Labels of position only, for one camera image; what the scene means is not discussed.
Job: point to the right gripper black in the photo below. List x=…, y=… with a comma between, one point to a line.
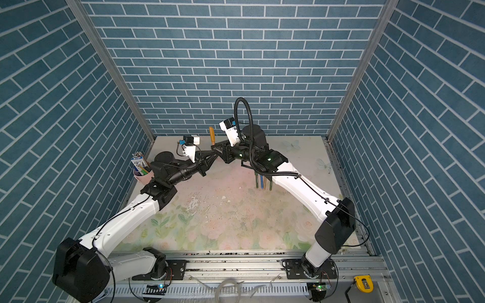
x=228, y=156

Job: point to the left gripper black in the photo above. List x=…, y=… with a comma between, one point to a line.
x=203, y=155

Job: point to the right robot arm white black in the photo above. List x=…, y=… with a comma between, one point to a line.
x=337, y=216

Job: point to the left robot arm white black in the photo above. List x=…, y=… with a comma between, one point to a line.
x=83, y=267

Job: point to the pink pen holder cup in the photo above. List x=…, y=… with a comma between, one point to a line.
x=144, y=175

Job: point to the box in pen cup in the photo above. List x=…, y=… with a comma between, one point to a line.
x=140, y=164

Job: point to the yellow tape measure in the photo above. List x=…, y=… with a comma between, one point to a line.
x=364, y=283

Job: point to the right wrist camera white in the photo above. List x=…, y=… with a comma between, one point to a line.
x=230, y=129

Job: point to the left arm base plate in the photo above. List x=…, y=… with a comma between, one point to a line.
x=165, y=270

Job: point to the aluminium rail frame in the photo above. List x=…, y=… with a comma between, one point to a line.
x=218, y=275

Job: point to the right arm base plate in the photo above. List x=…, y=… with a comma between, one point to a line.
x=297, y=269

